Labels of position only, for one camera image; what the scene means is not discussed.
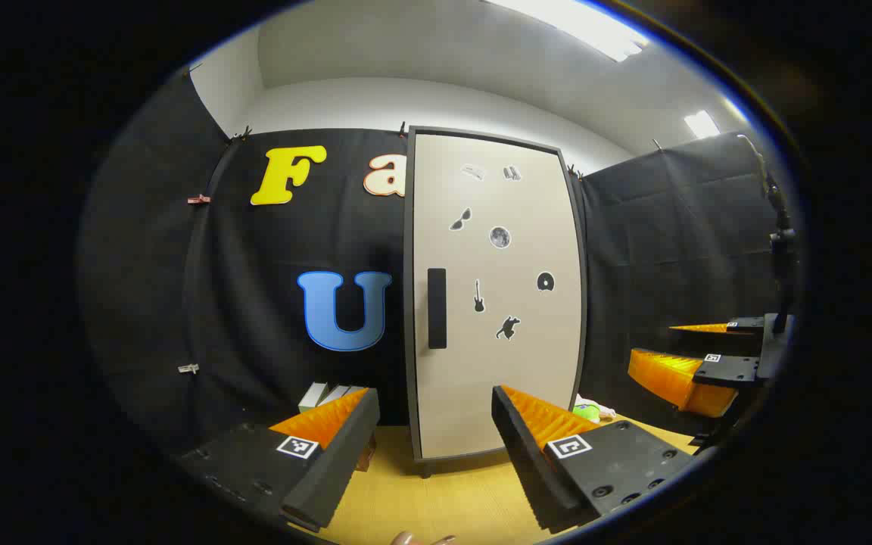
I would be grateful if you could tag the brown book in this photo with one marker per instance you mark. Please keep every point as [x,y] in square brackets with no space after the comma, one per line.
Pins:
[345,393]

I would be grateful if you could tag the dark grey cabinet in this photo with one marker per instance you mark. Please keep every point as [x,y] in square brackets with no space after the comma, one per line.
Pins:
[409,303]

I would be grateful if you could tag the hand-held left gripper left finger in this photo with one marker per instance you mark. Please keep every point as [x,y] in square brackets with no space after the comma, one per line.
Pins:
[341,462]

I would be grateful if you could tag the small ceiling light panel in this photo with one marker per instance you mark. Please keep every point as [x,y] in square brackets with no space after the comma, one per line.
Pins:
[701,124]

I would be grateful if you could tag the large ceiling light panel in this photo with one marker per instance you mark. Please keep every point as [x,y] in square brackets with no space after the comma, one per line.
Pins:
[580,23]

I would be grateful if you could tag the silver cloth clip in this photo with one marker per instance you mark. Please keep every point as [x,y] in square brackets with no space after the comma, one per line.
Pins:
[188,369]

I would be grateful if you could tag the black cloth clip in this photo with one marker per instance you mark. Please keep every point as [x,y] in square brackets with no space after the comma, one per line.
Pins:
[241,136]
[574,171]

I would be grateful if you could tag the green and white toy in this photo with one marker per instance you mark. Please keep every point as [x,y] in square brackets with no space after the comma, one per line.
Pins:
[586,412]

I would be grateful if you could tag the green book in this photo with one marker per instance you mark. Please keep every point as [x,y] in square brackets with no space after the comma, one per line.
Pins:
[312,395]

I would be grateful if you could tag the red cloth clip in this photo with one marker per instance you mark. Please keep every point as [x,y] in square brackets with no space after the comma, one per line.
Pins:
[198,199]

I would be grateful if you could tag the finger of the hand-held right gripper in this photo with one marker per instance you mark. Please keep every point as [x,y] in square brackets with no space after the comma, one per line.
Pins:
[727,369]
[742,325]

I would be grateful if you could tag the black backdrop cloth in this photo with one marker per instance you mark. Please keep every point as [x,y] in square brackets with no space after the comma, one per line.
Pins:
[254,265]

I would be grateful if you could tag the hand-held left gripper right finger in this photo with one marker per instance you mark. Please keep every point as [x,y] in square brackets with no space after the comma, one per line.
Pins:
[527,462]

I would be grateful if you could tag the beige cabinet door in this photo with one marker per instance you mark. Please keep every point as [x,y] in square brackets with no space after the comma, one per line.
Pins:
[504,378]

